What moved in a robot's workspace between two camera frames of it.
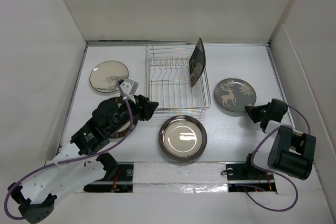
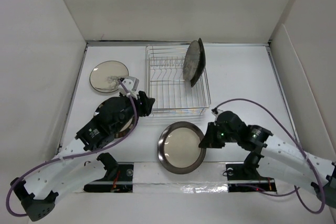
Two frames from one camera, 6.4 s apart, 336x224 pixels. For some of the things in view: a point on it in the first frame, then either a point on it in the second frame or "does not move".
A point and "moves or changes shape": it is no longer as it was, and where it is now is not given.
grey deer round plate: x=233 y=94 to x=191 y=61
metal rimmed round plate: x=182 y=138 moves or changes shape
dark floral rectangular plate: x=197 y=62 does not move
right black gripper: x=252 y=112 to x=209 y=141
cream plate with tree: x=104 y=75 does not move
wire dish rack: x=168 y=81 does not move
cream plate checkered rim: x=125 y=129 does not move
